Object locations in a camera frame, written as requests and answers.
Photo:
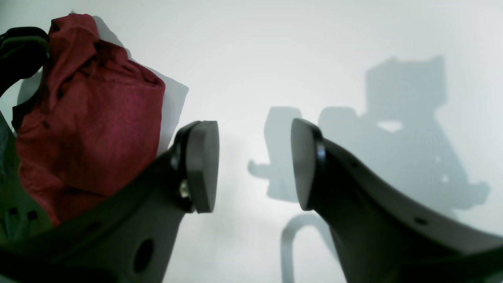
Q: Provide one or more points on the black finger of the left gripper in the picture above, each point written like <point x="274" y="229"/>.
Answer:
<point x="25" y="226"/>
<point x="23" y="51"/>

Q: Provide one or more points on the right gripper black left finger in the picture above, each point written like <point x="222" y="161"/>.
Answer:
<point x="129" y="237"/>

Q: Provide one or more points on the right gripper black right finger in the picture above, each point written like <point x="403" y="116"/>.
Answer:
<point x="380" y="234"/>

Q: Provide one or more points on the dark red long-sleeve T-shirt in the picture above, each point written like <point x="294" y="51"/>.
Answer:
<point x="93" y="124"/>

